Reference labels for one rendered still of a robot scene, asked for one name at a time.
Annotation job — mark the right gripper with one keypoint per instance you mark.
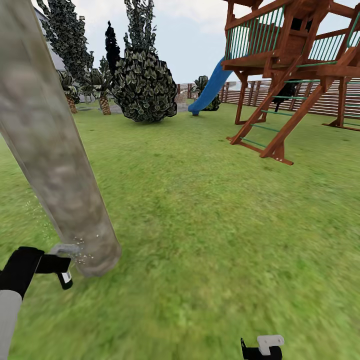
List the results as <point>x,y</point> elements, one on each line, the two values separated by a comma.
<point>253,353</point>

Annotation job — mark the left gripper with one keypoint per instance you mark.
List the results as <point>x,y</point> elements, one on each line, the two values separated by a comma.
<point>58,264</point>

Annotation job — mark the garden chair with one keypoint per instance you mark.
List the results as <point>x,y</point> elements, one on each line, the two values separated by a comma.
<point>181,98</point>

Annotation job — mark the pesticide atomizer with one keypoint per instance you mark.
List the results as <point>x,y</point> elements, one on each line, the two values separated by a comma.
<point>65,280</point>

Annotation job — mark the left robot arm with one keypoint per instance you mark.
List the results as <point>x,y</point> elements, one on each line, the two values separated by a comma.
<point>16,278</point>

